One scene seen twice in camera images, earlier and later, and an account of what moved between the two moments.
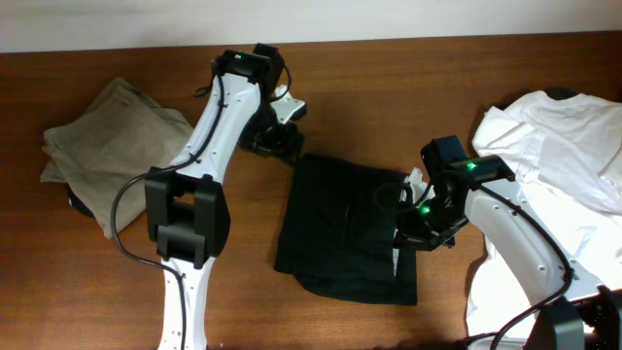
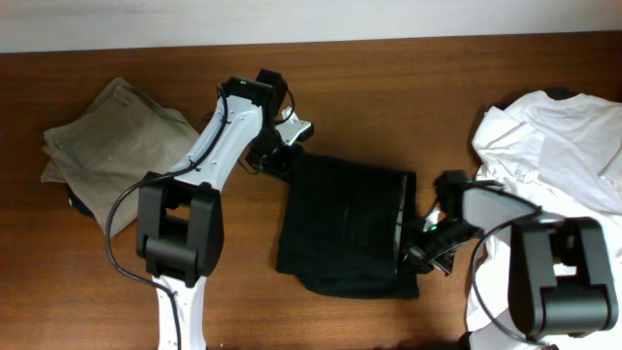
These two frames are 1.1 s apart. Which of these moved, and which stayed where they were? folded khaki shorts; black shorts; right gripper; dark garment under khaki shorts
Moved: right gripper
Stayed: black shorts; folded khaki shorts; dark garment under khaki shorts
